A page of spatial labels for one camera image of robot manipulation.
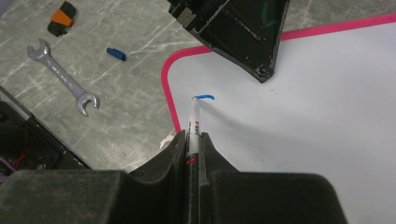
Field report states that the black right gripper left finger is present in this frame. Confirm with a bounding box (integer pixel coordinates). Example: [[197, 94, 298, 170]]
[[0, 131, 185, 224]]

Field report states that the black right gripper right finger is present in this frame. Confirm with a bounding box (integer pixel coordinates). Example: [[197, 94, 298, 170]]
[[199, 133, 347, 224]]

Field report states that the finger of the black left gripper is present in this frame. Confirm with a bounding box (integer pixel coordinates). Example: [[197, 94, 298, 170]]
[[168, 0, 290, 84]]

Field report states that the white blue whiteboard marker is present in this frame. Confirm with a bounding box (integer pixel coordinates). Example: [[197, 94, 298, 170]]
[[184, 97, 200, 224]]

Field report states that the pink framed whiteboard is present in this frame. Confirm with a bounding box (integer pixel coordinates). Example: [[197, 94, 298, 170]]
[[161, 13, 396, 224]]

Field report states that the blue marker cap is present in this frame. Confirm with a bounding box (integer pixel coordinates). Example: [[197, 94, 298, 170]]
[[106, 48, 126, 61]]

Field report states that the silver open-end wrench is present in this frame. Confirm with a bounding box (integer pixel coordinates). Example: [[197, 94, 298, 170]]
[[27, 38, 99, 116]]

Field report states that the black orange hex key set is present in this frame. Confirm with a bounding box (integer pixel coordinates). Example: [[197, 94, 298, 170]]
[[47, 0, 78, 37]]

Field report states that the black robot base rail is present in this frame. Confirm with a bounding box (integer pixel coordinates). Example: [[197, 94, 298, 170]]
[[0, 87, 93, 182]]

